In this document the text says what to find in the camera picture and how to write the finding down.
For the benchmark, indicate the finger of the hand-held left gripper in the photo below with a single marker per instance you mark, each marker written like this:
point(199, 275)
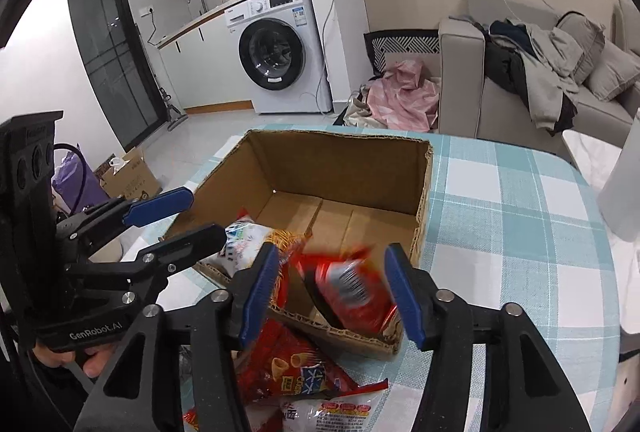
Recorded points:
point(160, 204)
point(195, 239)

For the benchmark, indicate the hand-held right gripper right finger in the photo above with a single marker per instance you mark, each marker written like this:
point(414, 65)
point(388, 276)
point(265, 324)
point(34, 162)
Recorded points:
point(405, 297)

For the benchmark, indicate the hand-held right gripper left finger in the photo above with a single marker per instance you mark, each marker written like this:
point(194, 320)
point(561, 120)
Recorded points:
point(260, 292)

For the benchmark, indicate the red barcode snack packet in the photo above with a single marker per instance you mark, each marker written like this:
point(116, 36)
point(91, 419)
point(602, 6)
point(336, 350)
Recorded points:
point(350, 297)

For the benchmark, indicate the red cone snack packet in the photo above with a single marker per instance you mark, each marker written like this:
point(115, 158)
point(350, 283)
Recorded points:
point(285, 362)

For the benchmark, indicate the red and white snack packet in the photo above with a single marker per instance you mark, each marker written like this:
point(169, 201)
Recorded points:
point(325, 417)

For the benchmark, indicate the large cardboard box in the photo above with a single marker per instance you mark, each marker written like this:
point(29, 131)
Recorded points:
point(340, 172)

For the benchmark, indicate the person's left hand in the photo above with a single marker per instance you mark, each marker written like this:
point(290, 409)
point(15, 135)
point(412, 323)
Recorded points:
point(95, 364)

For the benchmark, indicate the small cardboard floor box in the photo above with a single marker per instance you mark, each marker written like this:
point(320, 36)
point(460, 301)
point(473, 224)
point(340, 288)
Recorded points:
point(135, 182)

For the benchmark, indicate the orange noodle snack packet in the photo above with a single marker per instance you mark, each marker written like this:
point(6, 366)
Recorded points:
point(285, 242)

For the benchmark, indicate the purple bag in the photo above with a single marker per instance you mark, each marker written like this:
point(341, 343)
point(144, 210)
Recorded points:
point(75, 192)

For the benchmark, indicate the upright vacuum cleaner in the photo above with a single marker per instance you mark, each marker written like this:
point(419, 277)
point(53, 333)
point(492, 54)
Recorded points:
point(176, 114)

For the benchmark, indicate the teal checkered tablecloth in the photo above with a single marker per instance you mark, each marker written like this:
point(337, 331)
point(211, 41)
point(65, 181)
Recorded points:
point(500, 237)

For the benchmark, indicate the white kitchen counter cabinet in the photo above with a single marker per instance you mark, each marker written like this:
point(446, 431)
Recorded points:
point(210, 62)

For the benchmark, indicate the dark glass door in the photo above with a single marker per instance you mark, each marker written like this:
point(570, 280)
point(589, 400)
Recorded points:
point(110, 52)

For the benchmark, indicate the white washing machine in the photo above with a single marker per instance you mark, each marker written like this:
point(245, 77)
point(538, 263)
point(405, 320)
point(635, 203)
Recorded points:
point(280, 57)

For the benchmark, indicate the pink cloth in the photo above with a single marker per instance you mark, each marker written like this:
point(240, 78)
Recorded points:
point(400, 102)

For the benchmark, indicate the metal kitchen faucet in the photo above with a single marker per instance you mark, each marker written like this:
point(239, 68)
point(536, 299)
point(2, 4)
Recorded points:
point(203, 7)

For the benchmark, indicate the beige sofa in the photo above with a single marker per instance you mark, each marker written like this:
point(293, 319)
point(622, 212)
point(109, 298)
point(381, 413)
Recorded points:
point(460, 87)

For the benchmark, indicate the white side table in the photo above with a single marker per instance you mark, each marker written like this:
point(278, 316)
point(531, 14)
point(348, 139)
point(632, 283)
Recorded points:
point(590, 152)

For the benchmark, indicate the black clothing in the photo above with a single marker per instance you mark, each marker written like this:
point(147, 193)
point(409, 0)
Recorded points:
point(505, 67)

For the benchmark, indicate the black white patterned cushion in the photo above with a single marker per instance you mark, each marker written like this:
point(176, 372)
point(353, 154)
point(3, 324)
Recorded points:
point(400, 43)

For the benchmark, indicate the grey jacket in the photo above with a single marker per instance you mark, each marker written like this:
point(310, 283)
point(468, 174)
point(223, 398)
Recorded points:
point(545, 77)

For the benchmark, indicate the grey sofa cushion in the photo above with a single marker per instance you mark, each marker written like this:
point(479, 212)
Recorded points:
point(582, 37)
point(612, 72)

